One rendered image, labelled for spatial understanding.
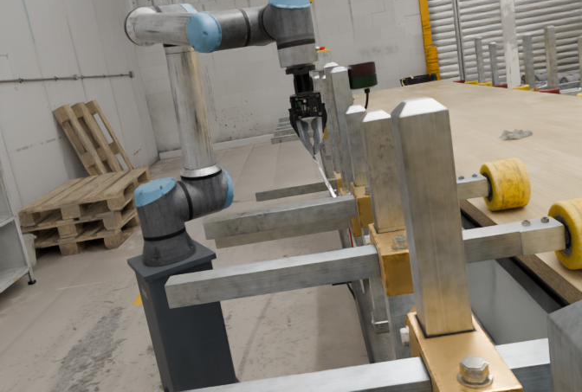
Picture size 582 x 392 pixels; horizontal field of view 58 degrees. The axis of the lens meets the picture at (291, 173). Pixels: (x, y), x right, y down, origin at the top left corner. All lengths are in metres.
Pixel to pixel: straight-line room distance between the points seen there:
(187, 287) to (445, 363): 0.34
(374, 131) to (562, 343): 0.48
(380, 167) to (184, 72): 1.27
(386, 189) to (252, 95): 8.44
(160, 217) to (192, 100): 0.41
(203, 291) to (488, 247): 0.33
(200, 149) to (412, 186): 1.52
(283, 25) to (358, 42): 7.89
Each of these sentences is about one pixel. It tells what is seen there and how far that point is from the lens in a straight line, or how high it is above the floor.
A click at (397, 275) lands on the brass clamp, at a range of 0.60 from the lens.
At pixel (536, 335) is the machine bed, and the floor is 0.74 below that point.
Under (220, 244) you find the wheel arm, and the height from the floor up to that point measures 0.84.
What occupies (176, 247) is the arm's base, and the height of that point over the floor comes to 0.65.
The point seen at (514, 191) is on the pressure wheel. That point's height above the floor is 0.94.
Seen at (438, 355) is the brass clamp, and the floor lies 0.97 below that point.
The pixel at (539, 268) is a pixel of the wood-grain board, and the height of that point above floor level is 0.89.
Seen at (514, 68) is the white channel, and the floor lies 0.99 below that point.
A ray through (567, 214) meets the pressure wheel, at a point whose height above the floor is 0.97.
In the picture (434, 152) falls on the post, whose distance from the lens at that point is 0.38.
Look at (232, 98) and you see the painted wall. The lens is 9.08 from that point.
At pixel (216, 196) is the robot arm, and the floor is 0.78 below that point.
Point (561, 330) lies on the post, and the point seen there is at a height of 1.10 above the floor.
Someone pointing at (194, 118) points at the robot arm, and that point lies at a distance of 1.85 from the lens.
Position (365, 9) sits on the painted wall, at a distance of 9.14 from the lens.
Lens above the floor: 1.18
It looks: 11 degrees down
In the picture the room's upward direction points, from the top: 10 degrees counter-clockwise
